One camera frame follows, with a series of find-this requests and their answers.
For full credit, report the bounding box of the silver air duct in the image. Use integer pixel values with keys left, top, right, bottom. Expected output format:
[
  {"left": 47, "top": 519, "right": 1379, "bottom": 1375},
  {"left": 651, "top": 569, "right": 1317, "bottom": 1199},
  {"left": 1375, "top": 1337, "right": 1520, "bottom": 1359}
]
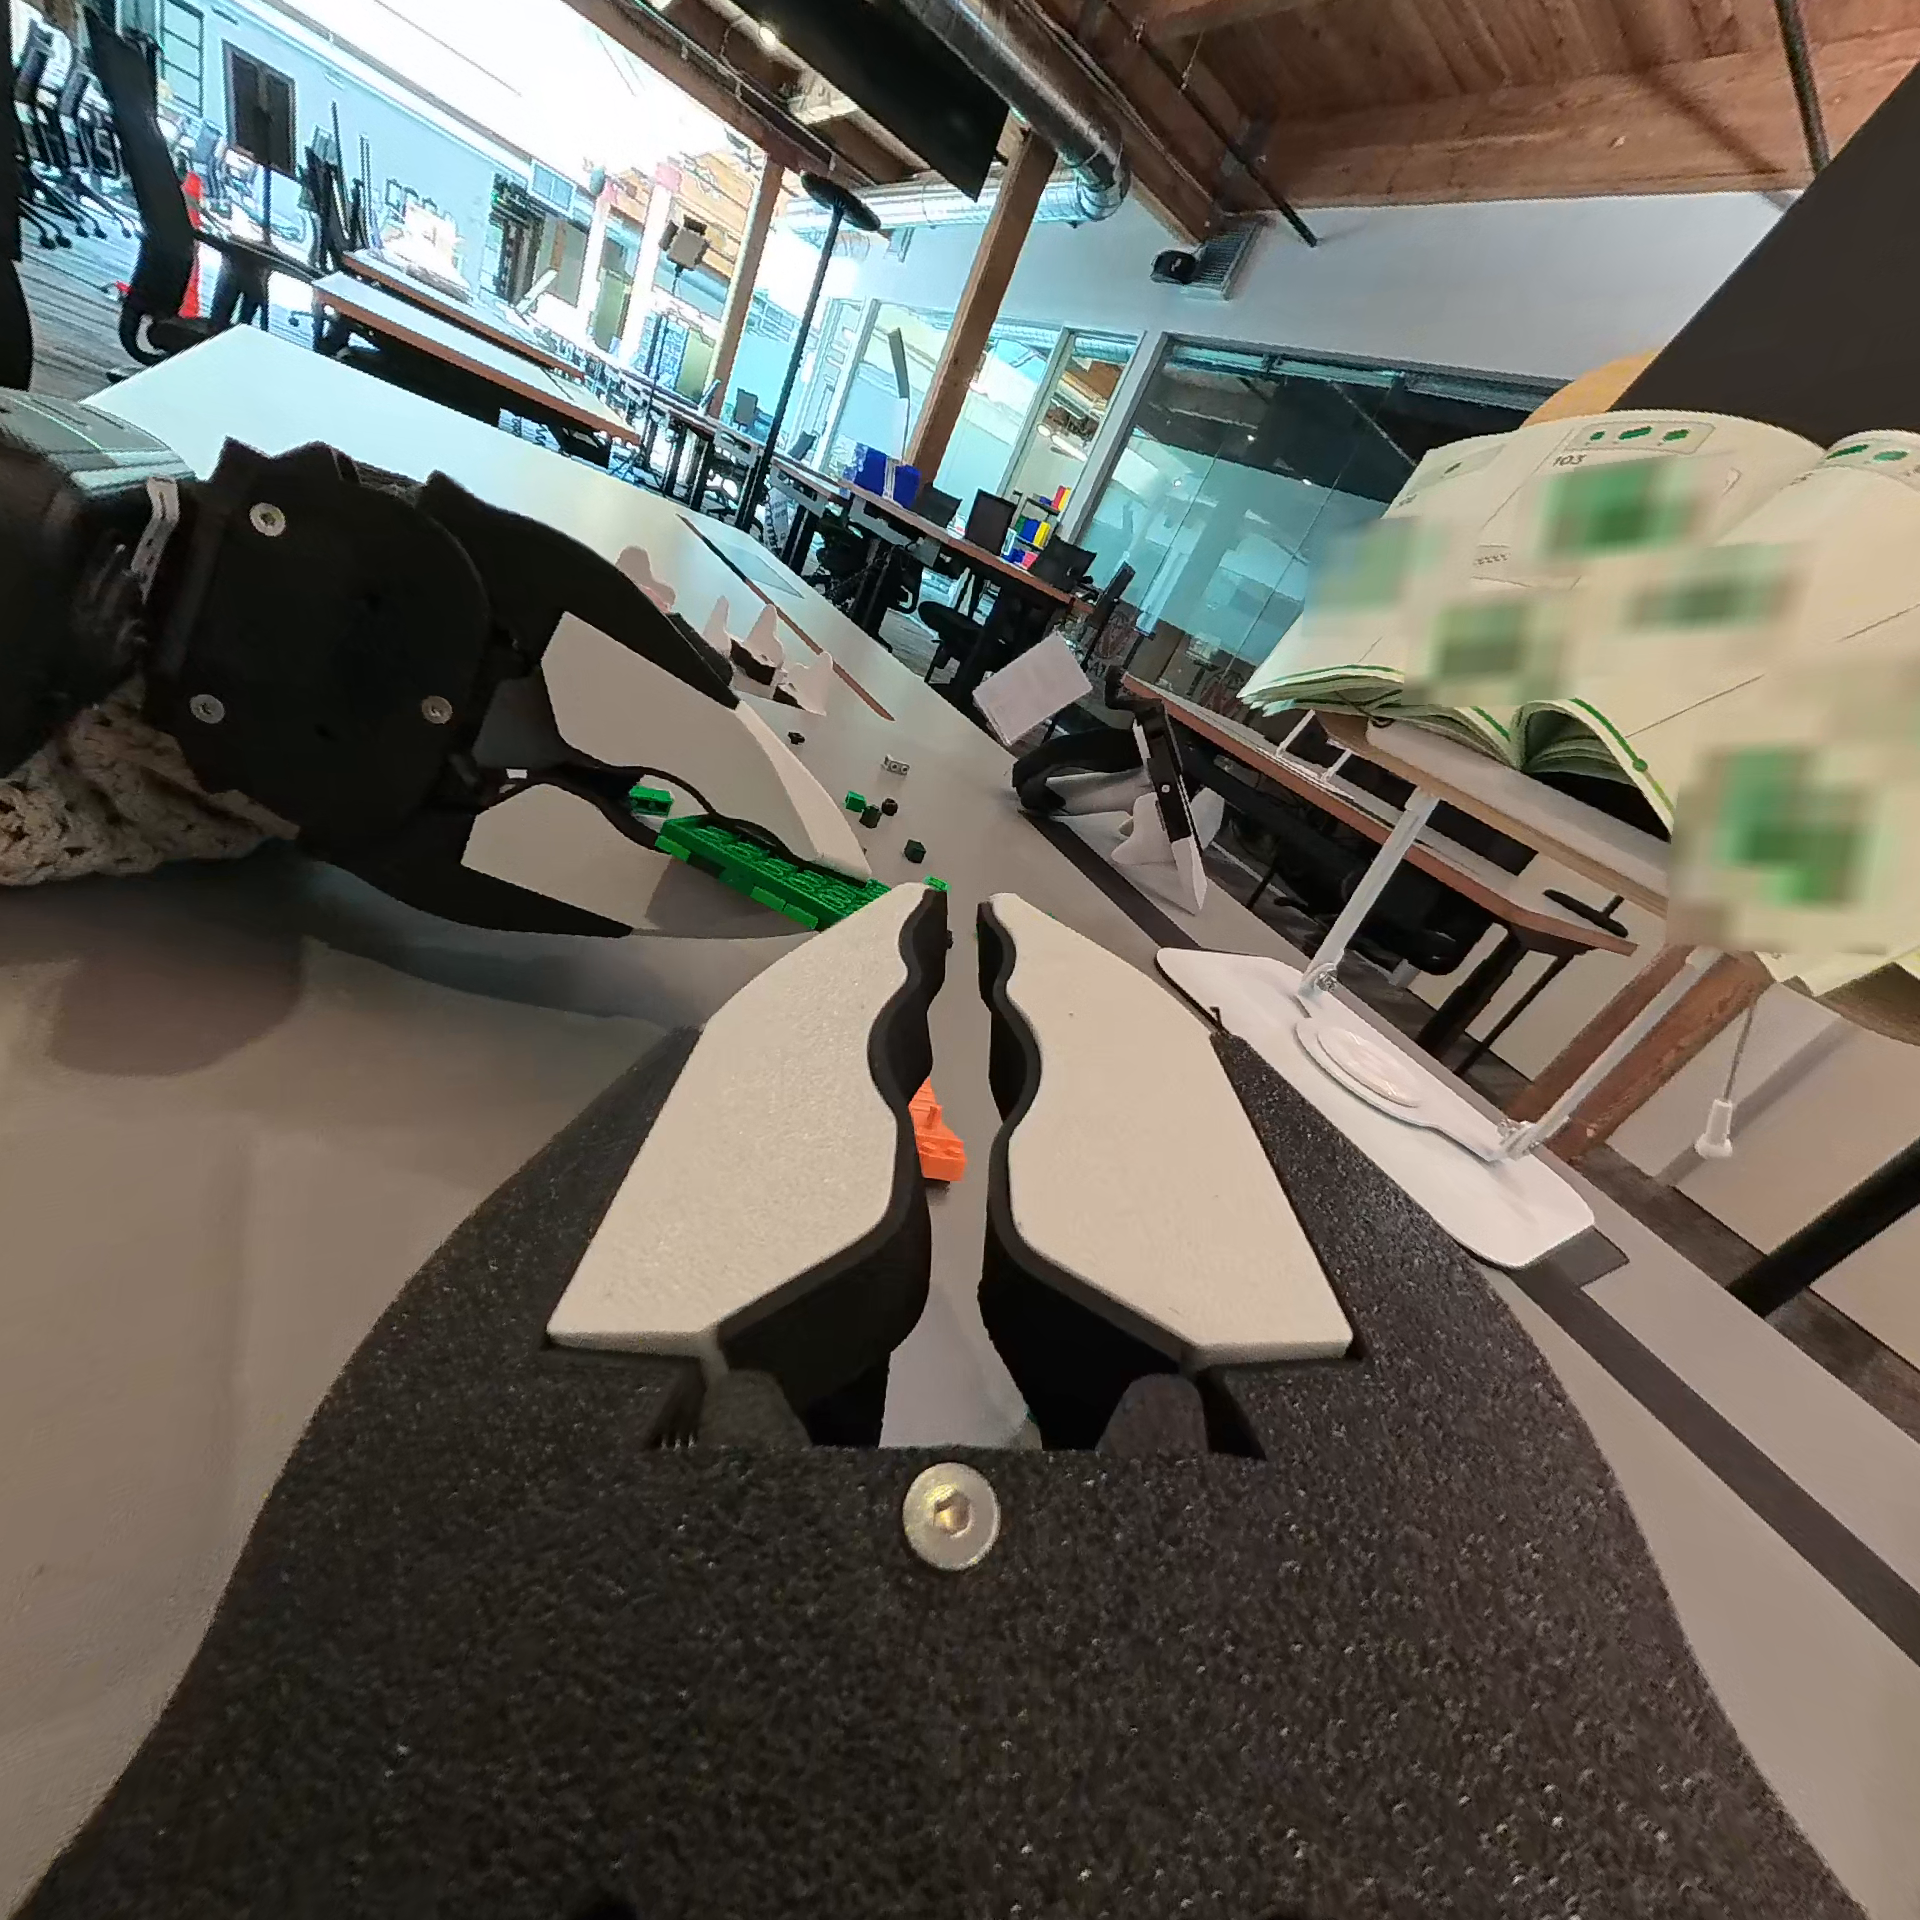
[{"left": 900, "top": 89, "right": 1129, "bottom": 230}]

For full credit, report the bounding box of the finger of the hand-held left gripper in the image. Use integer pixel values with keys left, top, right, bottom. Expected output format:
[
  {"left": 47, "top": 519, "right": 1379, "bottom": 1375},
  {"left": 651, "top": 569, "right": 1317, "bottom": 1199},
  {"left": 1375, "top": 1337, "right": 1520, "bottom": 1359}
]
[
  {"left": 496, "top": 613, "right": 876, "bottom": 885},
  {"left": 462, "top": 779, "right": 705, "bottom": 940}
]

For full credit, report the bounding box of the black bag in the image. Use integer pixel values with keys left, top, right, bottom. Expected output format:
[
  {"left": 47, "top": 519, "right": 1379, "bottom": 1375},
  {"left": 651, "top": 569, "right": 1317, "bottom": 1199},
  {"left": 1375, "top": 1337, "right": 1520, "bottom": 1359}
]
[{"left": 1013, "top": 725, "right": 1161, "bottom": 825}]

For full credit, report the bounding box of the white phone holder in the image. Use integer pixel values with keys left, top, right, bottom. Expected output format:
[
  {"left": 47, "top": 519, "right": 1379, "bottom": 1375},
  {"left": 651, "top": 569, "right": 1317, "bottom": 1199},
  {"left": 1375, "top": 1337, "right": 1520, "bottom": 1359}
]
[{"left": 1111, "top": 785, "right": 1212, "bottom": 913}]

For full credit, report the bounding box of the lego instruction booklet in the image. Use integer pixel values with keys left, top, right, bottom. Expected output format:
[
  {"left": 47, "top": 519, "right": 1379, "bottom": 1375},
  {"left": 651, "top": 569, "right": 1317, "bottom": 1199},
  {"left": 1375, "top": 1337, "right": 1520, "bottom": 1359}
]
[{"left": 1233, "top": 421, "right": 1920, "bottom": 995}]

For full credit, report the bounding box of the orange brick separator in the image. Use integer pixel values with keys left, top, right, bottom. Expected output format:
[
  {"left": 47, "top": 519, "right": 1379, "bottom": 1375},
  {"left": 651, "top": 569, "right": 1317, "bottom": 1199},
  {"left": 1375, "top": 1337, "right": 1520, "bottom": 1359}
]
[{"left": 905, "top": 1077, "right": 972, "bottom": 1189}]

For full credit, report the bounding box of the tan round board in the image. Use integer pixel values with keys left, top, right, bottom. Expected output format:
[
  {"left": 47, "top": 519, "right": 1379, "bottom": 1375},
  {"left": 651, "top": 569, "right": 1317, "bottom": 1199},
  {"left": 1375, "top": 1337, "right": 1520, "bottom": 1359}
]
[{"left": 1533, "top": 350, "right": 1670, "bottom": 440}]

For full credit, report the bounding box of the green lego plate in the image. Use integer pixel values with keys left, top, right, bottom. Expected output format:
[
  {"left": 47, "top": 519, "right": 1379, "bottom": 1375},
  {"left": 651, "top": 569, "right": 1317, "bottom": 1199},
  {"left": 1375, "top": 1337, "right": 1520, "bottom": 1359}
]
[{"left": 651, "top": 808, "right": 932, "bottom": 920}]

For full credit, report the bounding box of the dark grey panel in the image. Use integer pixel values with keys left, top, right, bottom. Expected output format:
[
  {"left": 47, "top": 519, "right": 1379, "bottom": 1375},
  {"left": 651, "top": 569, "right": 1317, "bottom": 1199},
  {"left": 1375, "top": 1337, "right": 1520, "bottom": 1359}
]
[{"left": 1620, "top": 60, "right": 1920, "bottom": 454}]

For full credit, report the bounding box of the black floor lamp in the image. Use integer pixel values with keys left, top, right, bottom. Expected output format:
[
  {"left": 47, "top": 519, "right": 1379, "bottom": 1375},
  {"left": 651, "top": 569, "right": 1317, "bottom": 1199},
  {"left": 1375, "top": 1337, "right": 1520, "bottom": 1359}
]
[{"left": 753, "top": 168, "right": 884, "bottom": 496}]

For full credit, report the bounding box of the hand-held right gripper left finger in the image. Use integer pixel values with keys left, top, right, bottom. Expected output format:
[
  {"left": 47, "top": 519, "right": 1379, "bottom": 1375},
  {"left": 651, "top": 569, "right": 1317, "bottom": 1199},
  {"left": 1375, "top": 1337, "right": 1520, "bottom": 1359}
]
[{"left": 547, "top": 881, "right": 951, "bottom": 1446}]

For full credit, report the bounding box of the black phone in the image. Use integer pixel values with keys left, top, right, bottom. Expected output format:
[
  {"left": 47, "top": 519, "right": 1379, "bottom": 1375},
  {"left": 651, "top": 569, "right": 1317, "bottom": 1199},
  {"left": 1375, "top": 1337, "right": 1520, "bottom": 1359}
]
[{"left": 1135, "top": 704, "right": 1203, "bottom": 846}]

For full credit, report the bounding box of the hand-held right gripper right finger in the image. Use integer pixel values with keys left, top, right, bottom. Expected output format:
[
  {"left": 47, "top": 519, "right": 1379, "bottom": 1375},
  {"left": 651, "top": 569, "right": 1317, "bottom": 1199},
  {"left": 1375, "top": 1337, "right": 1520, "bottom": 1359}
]
[{"left": 975, "top": 894, "right": 1355, "bottom": 1452}]

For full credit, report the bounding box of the wooden desk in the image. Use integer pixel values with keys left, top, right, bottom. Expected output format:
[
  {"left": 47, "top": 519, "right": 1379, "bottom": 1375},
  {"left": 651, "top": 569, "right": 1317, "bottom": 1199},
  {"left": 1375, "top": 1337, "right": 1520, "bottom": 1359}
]
[
  {"left": 305, "top": 270, "right": 647, "bottom": 452},
  {"left": 1124, "top": 673, "right": 1779, "bottom": 1163}
]

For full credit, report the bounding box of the black hanging monitor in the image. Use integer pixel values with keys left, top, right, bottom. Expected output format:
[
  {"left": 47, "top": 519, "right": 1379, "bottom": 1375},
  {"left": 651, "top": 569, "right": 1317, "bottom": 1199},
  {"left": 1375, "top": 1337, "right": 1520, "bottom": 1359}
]
[{"left": 731, "top": 0, "right": 1011, "bottom": 200}]

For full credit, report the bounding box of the white sign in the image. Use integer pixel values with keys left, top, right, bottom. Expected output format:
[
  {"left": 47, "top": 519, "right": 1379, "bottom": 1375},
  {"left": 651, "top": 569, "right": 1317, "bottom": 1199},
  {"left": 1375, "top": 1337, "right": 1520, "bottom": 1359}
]
[{"left": 969, "top": 635, "right": 1094, "bottom": 748}]

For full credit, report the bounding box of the wooden post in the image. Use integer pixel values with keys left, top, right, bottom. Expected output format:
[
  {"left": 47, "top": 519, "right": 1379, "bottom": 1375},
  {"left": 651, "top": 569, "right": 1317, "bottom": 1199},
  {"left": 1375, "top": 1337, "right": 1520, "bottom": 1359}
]
[{"left": 902, "top": 128, "right": 1060, "bottom": 484}]

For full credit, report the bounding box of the black office chair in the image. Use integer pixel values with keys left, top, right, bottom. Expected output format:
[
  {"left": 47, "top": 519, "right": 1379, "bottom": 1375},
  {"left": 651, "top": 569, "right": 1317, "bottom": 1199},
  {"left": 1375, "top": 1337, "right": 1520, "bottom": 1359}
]
[{"left": 81, "top": 0, "right": 213, "bottom": 365}]

